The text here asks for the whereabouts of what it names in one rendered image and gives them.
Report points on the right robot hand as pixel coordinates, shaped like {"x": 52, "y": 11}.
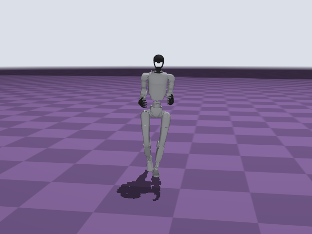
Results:
{"x": 141, "y": 103}

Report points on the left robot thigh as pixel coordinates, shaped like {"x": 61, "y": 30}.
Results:
{"x": 165, "y": 123}

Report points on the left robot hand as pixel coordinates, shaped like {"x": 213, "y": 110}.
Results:
{"x": 171, "y": 100}

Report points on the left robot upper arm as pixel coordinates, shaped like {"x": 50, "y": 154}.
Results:
{"x": 171, "y": 83}

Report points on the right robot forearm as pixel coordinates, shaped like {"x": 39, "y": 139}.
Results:
{"x": 142, "y": 95}

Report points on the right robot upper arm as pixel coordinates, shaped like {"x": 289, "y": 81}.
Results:
{"x": 144, "y": 78}

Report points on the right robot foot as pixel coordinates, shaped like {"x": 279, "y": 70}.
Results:
{"x": 150, "y": 165}

